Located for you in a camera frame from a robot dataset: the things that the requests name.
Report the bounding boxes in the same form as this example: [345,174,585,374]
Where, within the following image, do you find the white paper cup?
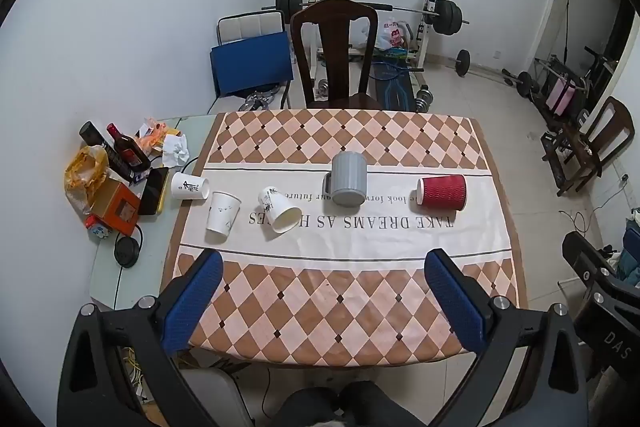
[171,172,209,202]
[257,186,302,235]
[205,191,243,245]

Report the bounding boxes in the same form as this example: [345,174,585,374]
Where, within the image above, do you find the black exercise machine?
[530,46,622,132]

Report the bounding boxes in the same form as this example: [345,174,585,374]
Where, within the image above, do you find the chrome dumbbell pair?
[413,86,435,113]

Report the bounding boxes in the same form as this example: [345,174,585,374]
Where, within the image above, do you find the person's legs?
[272,381,428,427]

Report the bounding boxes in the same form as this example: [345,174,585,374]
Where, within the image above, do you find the orange white wrapper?
[131,117,169,153]

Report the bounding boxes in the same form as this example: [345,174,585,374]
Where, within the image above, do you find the dark wooden chair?
[291,0,383,110]

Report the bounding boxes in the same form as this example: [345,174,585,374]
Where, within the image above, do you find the grey chair seat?
[177,359,256,427]

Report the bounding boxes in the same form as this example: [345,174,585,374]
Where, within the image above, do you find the small black barbell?
[407,49,472,78]

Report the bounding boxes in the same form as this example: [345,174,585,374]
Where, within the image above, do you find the brown wooden chair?
[542,96,636,198]

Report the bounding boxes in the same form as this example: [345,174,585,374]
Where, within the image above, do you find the white weight rack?
[300,0,444,72]

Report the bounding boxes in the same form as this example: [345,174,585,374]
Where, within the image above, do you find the white red plastic bag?
[375,19,414,52]

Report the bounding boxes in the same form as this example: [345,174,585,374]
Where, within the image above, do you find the black floor cable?
[557,174,632,239]

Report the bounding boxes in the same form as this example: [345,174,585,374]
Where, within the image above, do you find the white padded chair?
[216,12,292,108]

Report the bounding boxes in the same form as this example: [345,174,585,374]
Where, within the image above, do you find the grey mug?
[321,151,367,208]

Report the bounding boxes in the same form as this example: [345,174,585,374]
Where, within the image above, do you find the orange cardboard box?
[90,179,141,236]

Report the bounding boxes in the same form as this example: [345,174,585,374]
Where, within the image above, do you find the blue folding board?
[210,31,294,98]

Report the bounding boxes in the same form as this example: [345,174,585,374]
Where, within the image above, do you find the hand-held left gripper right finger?
[424,248,590,427]

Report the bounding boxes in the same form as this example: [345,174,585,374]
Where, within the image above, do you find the orange plastic bag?
[64,145,110,216]

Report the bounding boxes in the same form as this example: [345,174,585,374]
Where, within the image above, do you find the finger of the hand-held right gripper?
[561,231,621,282]

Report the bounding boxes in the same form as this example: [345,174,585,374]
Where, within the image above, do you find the dark wine bottle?
[106,123,151,173]

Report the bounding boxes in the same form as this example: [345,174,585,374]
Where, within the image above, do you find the black round puck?
[114,234,141,268]

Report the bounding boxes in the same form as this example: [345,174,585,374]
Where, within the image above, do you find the teal cloth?
[606,216,640,289]

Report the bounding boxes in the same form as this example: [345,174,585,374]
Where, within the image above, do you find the red ripple paper cup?
[416,174,468,212]

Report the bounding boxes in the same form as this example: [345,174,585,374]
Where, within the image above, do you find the pink bag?
[546,77,577,116]

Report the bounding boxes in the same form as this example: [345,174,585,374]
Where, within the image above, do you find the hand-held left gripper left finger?
[56,249,224,427]

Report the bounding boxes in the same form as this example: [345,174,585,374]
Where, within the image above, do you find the black dumbbell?
[501,68,537,98]

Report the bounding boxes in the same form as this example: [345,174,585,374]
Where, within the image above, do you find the checked printed tablecloth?
[161,109,526,365]

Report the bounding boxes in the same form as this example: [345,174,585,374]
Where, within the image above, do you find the crumpled white tissue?
[161,134,192,168]

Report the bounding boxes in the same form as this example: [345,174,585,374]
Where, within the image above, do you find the black bottle box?
[79,121,135,186]

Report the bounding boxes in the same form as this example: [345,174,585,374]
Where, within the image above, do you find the black phone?
[137,166,170,216]

